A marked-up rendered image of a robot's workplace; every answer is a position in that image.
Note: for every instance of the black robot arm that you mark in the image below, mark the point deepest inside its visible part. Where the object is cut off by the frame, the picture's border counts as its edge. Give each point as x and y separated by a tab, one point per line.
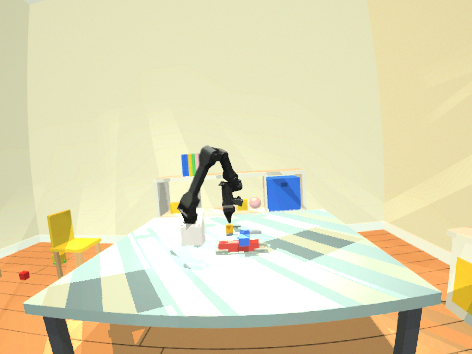
207	158

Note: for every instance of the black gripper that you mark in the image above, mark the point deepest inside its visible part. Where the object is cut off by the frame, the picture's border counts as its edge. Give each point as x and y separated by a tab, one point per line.
228	209

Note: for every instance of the blue bar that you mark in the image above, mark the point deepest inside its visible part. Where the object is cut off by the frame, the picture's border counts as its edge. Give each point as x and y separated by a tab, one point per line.
244	238

